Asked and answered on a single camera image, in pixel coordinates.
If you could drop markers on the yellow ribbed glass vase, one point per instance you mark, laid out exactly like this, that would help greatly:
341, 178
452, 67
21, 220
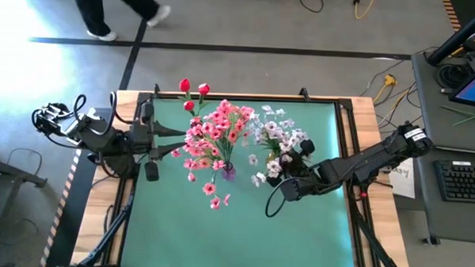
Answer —
271, 155

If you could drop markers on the grey desk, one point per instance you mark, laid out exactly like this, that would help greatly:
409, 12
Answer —
448, 220

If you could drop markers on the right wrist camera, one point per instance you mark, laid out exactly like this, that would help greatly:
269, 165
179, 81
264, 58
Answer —
295, 189

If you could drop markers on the person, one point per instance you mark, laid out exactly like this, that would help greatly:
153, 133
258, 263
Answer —
91, 9

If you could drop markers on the green table mat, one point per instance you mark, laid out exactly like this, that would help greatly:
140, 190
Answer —
238, 236

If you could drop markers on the pink artificial flower bunch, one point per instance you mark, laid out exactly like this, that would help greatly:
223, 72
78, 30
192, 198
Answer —
209, 188
236, 117
199, 142

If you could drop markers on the red artificial tulip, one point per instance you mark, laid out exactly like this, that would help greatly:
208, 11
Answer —
189, 105
203, 88
184, 85

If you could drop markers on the black monitor pole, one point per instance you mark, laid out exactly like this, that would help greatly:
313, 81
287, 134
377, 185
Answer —
458, 36

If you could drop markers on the black table frame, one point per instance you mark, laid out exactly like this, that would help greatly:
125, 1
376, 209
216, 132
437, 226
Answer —
342, 125

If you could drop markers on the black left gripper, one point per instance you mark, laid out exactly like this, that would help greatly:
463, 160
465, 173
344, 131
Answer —
150, 142

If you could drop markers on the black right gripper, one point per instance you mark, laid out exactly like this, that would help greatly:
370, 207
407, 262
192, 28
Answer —
313, 172

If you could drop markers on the pink faceted glass vase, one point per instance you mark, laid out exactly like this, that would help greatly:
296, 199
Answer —
229, 173

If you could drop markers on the white artificial flower bunch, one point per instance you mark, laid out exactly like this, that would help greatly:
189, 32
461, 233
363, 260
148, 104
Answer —
277, 133
274, 166

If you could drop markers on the black side stand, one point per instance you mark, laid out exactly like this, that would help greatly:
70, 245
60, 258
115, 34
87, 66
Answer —
6, 173

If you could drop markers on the black keyboard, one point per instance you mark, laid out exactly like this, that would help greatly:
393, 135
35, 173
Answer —
463, 181

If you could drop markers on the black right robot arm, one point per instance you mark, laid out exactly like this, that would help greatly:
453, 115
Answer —
371, 162

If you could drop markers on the white paper sheet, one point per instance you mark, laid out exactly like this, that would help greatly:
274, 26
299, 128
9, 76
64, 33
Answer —
404, 183

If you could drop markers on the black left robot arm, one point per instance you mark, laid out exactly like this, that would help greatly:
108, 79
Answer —
98, 136

